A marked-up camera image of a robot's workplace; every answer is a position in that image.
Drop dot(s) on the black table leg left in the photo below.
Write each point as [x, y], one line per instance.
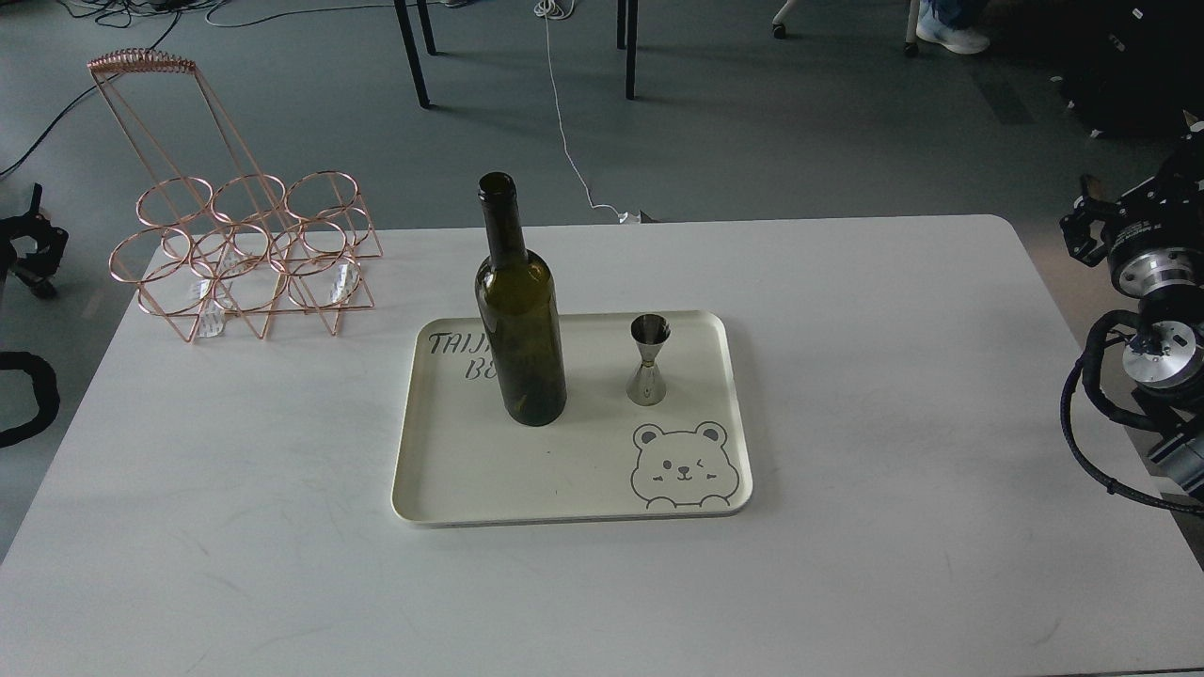
[411, 48]

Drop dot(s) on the black table leg right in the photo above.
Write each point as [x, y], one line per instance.
[627, 42]

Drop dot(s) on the steel double jigger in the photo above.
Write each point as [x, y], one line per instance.
[647, 386]

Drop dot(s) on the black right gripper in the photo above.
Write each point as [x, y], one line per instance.
[1098, 229]

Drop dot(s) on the dark green wine bottle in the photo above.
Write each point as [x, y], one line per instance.
[515, 294]

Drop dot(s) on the white sneaker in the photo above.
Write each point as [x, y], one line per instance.
[960, 41]

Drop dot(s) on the rose gold wire bottle rack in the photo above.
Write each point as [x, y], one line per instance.
[247, 250]

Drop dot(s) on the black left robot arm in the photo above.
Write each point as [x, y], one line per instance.
[34, 269]

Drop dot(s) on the black equipment case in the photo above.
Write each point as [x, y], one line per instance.
[1134, 67]

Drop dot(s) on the white chair base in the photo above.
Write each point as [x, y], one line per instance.
[885, 23]

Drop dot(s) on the black table leg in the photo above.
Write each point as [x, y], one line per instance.
[627, 42]
[411, 48]

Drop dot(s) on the cream bear serving tray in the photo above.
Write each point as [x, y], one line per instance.
[464, 462]

